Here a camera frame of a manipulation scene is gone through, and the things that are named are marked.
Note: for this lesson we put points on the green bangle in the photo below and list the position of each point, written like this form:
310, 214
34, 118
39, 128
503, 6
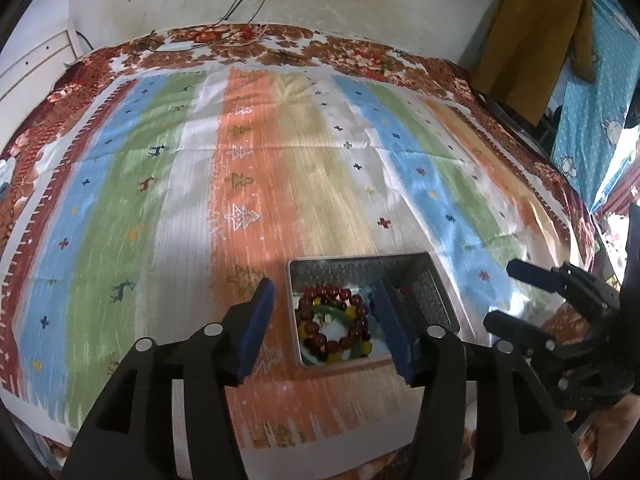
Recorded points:
332, 308

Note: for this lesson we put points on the person's right forearm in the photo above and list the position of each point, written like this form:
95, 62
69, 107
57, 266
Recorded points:
620, 442

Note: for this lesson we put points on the floral bedsheet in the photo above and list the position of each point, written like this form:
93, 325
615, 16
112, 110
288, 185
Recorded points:
350, 55

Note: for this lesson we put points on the brown hanging cloth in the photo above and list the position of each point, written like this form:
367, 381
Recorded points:
530, 50

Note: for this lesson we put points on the metal tray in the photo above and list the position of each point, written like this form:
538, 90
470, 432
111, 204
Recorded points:
350, 270

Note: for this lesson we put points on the blue printed cloth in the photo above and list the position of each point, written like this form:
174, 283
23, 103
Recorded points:
600, 100

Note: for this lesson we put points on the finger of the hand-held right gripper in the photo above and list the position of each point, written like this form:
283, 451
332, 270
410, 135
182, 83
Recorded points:
510, 327
530, 272

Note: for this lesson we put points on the white charger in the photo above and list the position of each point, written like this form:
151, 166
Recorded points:
176, 46

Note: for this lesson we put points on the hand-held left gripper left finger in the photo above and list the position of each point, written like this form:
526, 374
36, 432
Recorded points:
257, 320

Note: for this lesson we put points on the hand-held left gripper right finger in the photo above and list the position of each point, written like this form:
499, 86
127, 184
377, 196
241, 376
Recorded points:
395, 330

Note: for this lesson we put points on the striped patterned blanket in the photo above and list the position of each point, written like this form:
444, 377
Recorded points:
150, 210

